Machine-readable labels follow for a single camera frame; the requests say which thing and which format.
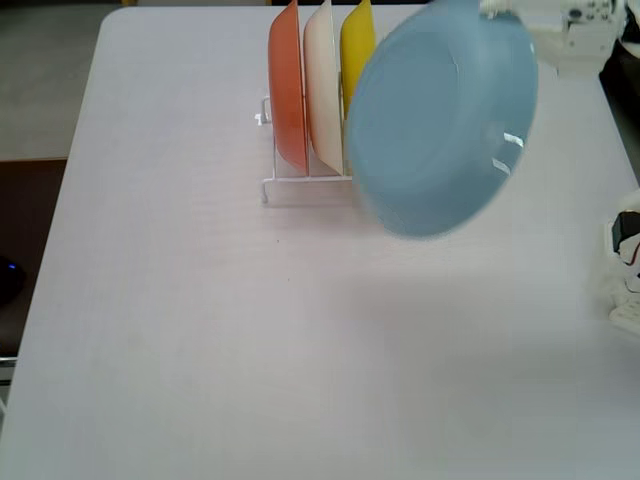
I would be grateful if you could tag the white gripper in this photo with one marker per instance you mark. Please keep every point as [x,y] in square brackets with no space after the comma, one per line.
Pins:
[580,31]

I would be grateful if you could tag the light blue plate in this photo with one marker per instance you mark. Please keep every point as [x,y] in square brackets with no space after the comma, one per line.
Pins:
[440,125]

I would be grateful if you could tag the yellow plate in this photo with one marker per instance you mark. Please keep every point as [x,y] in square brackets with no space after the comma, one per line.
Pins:
[357,50]

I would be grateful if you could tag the cream white plate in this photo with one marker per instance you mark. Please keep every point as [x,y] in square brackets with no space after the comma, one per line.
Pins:
[322,100]

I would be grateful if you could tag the orange plate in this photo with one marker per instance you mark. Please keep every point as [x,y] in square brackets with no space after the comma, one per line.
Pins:
[287,100]

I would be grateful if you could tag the dark brown desk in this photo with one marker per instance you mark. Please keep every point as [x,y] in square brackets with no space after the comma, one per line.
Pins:
[30,210]

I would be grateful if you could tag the black computer mouse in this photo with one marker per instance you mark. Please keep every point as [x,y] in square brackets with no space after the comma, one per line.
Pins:
[10,282]

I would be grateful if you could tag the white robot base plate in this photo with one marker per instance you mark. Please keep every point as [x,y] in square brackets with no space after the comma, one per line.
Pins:
[627,317]

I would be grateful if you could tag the white metal frame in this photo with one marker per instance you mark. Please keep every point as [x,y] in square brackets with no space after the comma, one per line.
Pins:
[7,370]

